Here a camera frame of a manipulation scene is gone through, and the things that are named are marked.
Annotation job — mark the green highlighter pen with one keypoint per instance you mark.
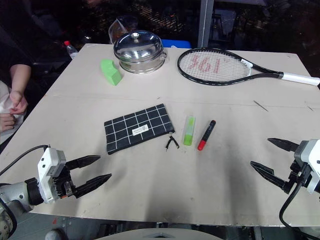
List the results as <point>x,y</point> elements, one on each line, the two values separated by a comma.
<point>189,131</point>

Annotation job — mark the beige rounded shape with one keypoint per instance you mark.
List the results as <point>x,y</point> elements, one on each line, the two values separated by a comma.
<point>175,233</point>

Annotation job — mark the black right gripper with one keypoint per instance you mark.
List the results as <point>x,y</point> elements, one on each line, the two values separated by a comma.
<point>300,176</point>

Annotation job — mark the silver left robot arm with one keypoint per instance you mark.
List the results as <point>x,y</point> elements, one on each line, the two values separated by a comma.
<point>15,192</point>

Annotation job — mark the black white tennis racket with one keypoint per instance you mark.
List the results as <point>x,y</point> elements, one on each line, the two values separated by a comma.
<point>265,75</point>

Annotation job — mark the person's right hand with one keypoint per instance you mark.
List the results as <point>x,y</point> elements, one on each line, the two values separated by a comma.
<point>7,122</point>

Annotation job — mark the red and black marker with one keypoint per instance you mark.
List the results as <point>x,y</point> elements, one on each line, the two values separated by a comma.
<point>206,136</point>

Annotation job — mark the blue bin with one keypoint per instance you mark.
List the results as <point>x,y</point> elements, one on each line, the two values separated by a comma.
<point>176,43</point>

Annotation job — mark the white cloth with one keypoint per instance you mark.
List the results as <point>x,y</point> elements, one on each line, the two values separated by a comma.
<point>5,100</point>

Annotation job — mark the person's left hand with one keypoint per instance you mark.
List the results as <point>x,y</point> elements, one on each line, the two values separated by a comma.
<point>19,101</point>

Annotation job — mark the green foam block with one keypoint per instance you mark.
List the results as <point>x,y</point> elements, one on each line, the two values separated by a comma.
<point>111,72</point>

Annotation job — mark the person's left forearm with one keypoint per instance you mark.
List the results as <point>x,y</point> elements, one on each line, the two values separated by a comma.
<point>20,77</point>

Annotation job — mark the grey metal pillar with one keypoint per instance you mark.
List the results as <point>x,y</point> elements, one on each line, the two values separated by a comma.
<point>206,22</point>

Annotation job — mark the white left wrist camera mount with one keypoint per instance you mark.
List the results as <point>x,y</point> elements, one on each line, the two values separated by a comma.
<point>46,172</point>

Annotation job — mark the stainless steel pot with lid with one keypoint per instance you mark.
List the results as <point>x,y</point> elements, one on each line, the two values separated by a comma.
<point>138,51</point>

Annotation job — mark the red-capped plastic bottle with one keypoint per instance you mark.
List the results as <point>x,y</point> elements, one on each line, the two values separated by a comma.
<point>71,50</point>

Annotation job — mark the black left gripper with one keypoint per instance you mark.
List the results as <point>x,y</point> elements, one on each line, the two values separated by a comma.
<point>61,185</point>

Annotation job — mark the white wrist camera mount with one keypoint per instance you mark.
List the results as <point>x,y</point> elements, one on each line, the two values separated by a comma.
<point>308,155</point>
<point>46,172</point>

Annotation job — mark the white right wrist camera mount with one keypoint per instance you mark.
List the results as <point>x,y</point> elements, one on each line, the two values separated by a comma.
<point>308,155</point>

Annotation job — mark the grey rounded object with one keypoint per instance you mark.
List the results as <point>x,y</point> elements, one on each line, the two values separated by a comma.
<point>55,235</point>

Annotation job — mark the black grid pencil pouch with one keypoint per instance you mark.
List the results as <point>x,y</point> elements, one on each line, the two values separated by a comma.
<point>137,127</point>

